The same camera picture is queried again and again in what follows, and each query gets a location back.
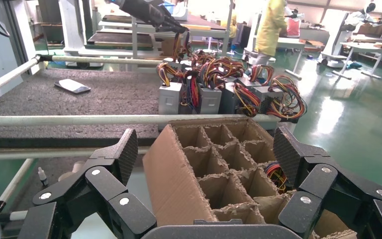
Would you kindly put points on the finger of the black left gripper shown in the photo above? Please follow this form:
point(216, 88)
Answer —
point(176, 24)
point(164, 28)

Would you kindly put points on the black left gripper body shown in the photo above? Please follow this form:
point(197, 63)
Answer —
point(141, 11)

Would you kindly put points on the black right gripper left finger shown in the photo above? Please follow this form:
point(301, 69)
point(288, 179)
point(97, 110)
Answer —
point(105, 184)

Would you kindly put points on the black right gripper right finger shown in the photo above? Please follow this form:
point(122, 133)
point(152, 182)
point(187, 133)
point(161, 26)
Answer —
point(316, 184)

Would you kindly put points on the blue plastic crate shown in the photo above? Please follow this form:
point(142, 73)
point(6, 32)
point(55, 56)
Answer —
point(167, 7)

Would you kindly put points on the plain paper cup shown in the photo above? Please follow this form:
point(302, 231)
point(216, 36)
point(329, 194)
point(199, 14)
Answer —
point(79, 166)

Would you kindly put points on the workbench with dark top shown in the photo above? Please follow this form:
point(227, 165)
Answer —
point(121, 38)

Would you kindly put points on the printed paper cup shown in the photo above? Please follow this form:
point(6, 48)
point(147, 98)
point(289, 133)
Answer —
point(66, 175)

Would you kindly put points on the dark foam shelf mat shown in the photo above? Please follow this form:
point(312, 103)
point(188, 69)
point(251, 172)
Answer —
point(56, 163)

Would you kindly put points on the small white dropper bottle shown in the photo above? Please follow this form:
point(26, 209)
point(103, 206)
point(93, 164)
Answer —
point(42, 178)

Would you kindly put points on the cardboard box with dividers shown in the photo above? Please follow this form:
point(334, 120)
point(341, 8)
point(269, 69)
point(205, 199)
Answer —
point(171, 184)

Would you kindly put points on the white wheeled robot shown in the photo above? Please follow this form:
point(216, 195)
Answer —
point(250, 39)
point(337, 39)

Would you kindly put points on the smartphone with reflective screen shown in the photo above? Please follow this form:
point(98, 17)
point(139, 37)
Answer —
point(72, 86)

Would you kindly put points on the person in red shirt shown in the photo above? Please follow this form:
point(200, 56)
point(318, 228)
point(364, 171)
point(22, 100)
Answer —
point(293, 28)

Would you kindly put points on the white work table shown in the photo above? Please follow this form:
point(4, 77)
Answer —
point(296, 41)
point(359, 46)

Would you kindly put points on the white pipe rail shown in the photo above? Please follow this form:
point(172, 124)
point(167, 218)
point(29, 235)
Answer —
point(112, 60)
point(79, 120)
point(13, 216)
point(46, 153)
point(6, 77)

